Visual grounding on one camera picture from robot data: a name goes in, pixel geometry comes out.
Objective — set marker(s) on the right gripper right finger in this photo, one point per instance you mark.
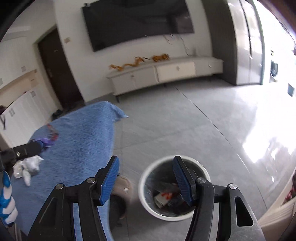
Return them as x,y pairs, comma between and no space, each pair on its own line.
236,218

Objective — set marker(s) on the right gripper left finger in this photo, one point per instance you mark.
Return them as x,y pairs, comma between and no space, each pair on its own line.
55,220

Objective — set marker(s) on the white tissue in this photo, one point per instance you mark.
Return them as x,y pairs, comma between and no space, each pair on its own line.
27,168

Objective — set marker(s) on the purple snack wrapper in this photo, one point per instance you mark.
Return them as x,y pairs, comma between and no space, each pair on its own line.
44,143

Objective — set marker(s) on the red clear plastic wrapper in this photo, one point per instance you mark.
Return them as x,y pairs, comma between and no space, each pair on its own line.
53,133

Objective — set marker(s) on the white round trash bin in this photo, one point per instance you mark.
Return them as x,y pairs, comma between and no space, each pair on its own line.
159,193

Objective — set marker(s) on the blue white gloved hand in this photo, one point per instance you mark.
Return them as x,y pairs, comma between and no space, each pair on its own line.
9,211

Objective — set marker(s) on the white shoe cabinet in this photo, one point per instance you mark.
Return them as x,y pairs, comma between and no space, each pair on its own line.
29,105

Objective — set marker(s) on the dark shoes by door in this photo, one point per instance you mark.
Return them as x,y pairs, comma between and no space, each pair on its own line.
56,114

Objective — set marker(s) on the blue fuzzy table cloth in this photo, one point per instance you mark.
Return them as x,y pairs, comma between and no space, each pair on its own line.
84,145

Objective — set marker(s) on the dark brown entrance door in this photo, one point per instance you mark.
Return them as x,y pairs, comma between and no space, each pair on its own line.
58,70

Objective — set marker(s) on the white tv console cabinet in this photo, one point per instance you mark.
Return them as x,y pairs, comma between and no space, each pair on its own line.
156,73

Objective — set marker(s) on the golden dragon figurine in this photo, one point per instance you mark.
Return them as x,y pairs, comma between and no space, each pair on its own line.
137,61

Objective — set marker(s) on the golden tiger figurine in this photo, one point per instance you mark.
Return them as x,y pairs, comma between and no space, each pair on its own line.
158,58

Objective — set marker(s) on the grey tall cabinet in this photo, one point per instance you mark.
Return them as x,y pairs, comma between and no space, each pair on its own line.
237,40

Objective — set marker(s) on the black wall television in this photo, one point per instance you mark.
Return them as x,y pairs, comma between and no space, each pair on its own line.
110,23

